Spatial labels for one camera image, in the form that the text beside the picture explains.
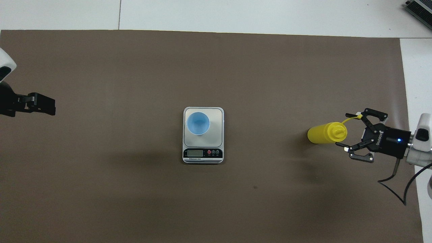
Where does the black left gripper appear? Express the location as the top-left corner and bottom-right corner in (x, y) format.
(0, 81), (56, 118)

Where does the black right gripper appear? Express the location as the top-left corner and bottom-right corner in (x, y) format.
(335, 108), (412, 163)

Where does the yellow squeeze bottle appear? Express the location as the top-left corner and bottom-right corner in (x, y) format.
(307, 114), (363, 145)

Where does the light blue plastic cup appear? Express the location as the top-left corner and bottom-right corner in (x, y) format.
(186, 112), (211, 136)

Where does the silver digital kitchen scale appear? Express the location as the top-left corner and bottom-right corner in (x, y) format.
(183, 107), (224, 164)

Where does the brown paper table mat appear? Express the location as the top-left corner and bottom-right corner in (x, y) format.
(0, 30), (424, 243)

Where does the grey ribbed metal device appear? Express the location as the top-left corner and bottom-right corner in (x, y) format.
(405, 0), (432, 32)

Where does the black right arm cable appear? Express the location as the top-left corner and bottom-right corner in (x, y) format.
(377, 157), (432, 206)

